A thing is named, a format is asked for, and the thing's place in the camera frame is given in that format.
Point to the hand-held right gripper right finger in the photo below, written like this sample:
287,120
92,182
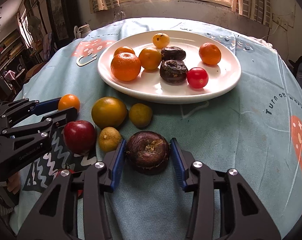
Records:
178,162

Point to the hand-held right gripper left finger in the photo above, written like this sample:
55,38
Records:
118,162

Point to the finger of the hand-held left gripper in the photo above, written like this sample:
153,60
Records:
66,116
47,105

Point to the small orange mandarin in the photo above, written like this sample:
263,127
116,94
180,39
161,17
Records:
210,53
123,50
69,102

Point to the dark brown water chestnut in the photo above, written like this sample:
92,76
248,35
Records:
173,72
173,53
148,152

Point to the large orange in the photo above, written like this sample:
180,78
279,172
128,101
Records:
126,67

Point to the red cherry tomato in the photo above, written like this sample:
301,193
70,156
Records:
73,172
197,78

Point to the white oval plate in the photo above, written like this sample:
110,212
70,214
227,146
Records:
220,80

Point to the orange-yellow citrus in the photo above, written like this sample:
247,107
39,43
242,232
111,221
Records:
150,58

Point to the smooth yellow loquat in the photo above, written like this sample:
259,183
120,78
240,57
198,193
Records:
161,40

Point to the person's left forearm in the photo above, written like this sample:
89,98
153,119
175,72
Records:
1,202

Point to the person's left hand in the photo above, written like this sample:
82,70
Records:
15,183

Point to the dark red apple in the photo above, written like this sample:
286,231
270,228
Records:
79,136

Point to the rough yellow citrus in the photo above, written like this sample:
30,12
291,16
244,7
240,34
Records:
110,139

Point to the large yellow-green citrus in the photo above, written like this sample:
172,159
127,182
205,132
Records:
109,112

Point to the small yellow-green citrus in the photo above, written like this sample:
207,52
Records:
140,115

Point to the light blue printed cloth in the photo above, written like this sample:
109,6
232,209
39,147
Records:
228,142

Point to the bookshelf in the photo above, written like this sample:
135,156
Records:
8,47

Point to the standing fan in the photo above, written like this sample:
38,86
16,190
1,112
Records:
34,27

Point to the dark framed picture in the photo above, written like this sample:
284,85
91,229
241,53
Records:
59,12

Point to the white cloth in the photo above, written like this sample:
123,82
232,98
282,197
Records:
264,43

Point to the grey-blue clothes pile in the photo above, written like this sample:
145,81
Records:
301,70

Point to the wall socket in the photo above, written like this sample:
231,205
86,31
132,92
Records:
280,21

